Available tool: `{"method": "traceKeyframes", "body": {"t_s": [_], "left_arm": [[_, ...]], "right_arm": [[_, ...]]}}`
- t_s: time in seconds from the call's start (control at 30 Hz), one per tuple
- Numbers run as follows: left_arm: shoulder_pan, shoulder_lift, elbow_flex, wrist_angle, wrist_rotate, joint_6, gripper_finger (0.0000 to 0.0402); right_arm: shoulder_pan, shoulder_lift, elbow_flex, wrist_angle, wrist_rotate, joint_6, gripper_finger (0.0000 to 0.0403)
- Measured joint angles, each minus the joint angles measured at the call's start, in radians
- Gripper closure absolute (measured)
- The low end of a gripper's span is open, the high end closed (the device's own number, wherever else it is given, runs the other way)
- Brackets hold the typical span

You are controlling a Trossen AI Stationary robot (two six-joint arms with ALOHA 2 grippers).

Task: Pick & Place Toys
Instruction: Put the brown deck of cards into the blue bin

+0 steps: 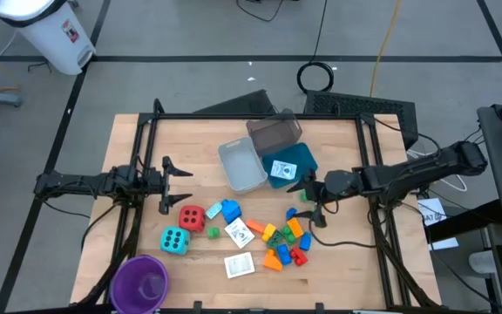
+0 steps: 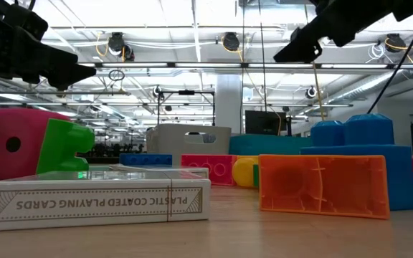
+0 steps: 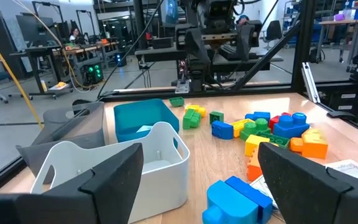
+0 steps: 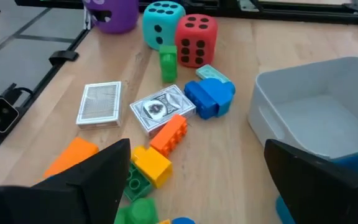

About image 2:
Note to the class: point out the red foam die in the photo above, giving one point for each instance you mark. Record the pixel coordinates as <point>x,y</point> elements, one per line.
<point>23,125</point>

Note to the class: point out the black monitor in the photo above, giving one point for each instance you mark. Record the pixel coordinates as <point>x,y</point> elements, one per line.
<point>264,122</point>

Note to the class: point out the blue studded brick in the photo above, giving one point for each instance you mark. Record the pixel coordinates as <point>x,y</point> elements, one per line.
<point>145,159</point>

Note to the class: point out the large blue toy block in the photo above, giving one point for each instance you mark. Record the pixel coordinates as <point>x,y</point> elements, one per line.
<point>368,132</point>

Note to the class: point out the yellow toy block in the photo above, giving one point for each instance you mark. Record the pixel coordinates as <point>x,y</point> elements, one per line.
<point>242,172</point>

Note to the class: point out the white playing card box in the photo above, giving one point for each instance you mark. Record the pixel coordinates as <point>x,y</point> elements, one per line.
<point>95,202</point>

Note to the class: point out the white building column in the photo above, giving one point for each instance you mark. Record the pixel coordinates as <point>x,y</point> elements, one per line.
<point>228,104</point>

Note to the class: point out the black aluminium table frame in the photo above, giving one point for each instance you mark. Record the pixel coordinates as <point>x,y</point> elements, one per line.
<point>102,160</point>

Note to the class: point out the light green toy block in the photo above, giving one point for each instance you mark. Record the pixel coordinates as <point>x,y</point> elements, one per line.
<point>61,147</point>

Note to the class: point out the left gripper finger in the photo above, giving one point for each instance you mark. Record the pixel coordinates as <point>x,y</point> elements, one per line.
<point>70,75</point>
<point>9,50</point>

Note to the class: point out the black background rig frame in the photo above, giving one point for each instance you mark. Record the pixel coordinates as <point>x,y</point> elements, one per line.
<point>186,92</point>

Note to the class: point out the orange sloped toy block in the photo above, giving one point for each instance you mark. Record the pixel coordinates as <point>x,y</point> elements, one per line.
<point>353,186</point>

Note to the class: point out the teal plastic bin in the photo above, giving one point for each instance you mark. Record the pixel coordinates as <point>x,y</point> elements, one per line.
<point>264,145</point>

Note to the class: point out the dark green brick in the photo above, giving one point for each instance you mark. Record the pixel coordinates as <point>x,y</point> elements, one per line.
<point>256,175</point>

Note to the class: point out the light grey plastic bin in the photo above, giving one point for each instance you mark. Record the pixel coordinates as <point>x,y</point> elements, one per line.
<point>170,143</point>

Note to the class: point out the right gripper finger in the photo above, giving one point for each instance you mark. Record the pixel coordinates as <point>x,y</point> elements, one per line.
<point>307,46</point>

